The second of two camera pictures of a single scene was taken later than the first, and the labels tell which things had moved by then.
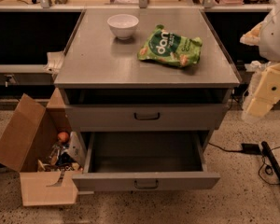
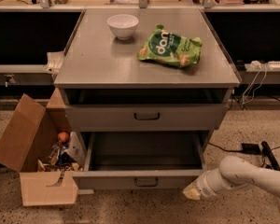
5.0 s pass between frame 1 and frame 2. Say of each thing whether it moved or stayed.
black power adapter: stayed
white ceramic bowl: stayed
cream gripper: moved
